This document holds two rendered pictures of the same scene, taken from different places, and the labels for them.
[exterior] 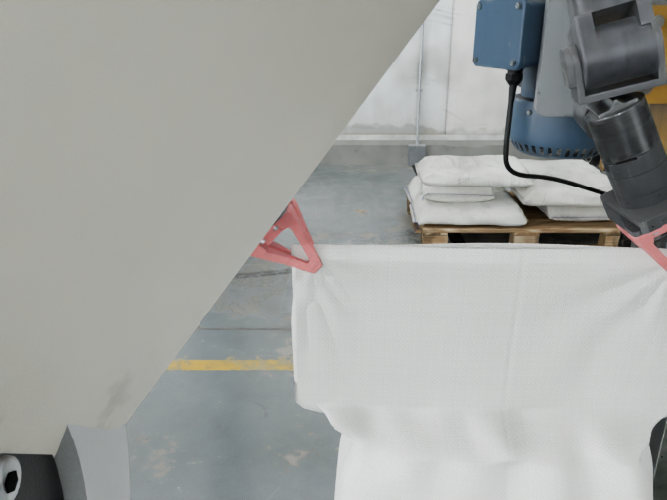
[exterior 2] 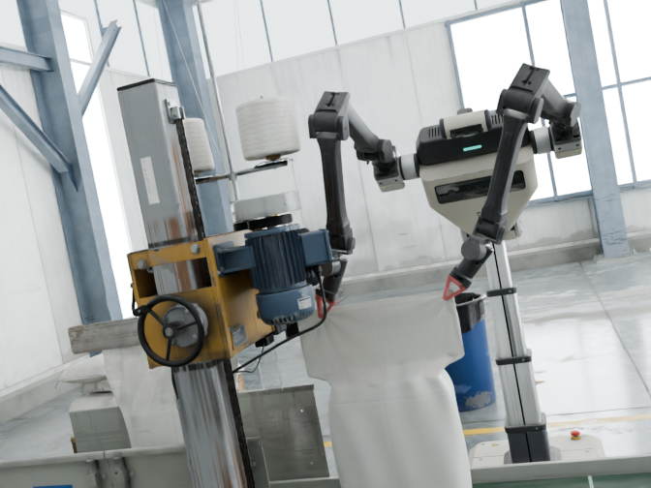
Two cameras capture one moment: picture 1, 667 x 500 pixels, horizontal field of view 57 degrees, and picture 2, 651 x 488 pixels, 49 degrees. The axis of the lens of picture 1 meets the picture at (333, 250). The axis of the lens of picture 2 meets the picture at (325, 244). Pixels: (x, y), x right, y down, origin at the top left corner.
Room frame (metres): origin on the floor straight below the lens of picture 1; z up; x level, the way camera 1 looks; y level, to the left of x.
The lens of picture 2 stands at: (2.72, 0.31, 1.36)
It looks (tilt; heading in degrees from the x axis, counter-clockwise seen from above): 3 degrees down; 196
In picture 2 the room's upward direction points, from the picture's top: 11 degrees counter-clockwise
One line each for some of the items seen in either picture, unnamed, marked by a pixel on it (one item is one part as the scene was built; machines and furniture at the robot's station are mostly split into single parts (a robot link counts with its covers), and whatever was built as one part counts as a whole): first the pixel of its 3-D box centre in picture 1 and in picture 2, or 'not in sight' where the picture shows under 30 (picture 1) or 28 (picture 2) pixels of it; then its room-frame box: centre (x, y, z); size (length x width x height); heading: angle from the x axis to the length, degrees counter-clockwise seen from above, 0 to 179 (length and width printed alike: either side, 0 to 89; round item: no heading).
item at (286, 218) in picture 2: not in sight; (270, 222); (0.96, -0.35, 1.35); 0.12 x 0.12 x 0.04
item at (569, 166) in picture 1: (548, 173); not in sight; (3.94, -1.41, 0.32); 0.68 x 0.45 x 0.15; 90
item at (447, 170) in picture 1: (472, 170); not in sight; (3.53, -0.82, 0.44); 0.66 x 0.42 x 0.14; 86
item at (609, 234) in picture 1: (507, 218); not in sight; (3.73, -1.11, 0.07); 1.20 x 0.82 x 0.14; 90
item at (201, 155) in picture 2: not in sight; (185, 146); (0.81, -0.62, 1.61); 0.15 x 0.14 x 0.17; 90
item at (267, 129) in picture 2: not in sight; (267, 129); (0.81, -0.36, 1.61); 0.17 x 0.17 x 0.17
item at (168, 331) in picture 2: not in sight; (170, 331); (1.19, -0.57, 1.13); 0.18 x 0.11 x 0.18; 90
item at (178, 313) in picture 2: not in sight; (184, 323); (1.12, -0.57, 1.14); 0.11 x 0.06 x 0.11; 90
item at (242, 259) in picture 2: not in sight; (240, 256); (0.99, -0.44, 1.27); 0.12 x 0.09 x 0.09; 0
